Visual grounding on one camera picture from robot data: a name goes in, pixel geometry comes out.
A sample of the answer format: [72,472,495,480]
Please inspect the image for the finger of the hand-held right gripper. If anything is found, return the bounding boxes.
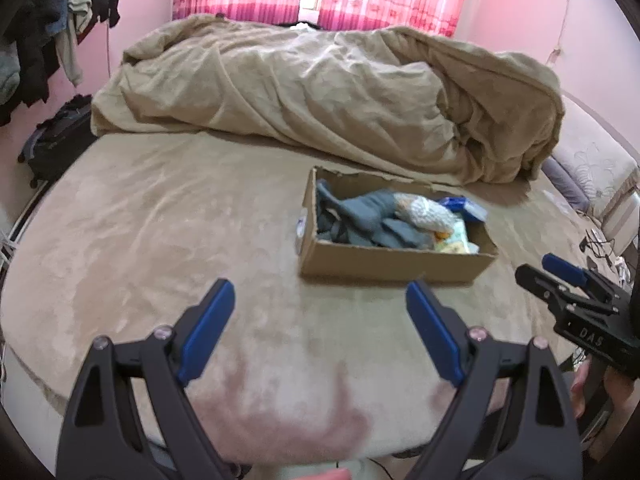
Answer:
[515,263,568,318]
[542,254,632,306]

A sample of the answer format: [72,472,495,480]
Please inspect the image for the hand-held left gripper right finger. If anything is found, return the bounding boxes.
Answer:
[405,280,584,480]

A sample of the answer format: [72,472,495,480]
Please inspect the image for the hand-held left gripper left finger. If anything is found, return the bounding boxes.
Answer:
[56,279,241,480]

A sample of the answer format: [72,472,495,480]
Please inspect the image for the cardboard box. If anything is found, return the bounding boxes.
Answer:
[297,166,499,286]

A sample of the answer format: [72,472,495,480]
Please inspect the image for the green printed packet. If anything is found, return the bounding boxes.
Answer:
[434,220,481,256]

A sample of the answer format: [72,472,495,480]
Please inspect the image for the blue packet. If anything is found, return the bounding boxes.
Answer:
[439,196,489,224]

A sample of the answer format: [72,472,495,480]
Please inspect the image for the white patterned pouch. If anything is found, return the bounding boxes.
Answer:
[396,194,460,235]

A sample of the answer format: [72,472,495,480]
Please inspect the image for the grey sock with dotted sole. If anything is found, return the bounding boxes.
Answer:
[315,180,353,243]

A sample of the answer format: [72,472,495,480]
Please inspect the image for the person's right hand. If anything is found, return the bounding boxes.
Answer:
[570,359,640,420]

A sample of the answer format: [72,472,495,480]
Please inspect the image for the purple pillow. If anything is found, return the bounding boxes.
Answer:
[541,156,592,212]

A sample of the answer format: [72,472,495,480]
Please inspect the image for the black suitcase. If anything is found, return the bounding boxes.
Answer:
[17,93,99,189]

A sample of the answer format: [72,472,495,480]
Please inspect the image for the beige duvet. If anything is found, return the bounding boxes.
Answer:
[90,14,566,187]

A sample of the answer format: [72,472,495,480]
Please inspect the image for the hanging dark clothes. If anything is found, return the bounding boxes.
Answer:
[0,0,127,128]

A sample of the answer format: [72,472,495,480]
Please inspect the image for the black charger cable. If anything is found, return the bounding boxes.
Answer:
[579,229,623,263]

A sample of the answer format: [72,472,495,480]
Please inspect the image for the white wall cord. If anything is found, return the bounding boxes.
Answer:
[549,0,576,67]

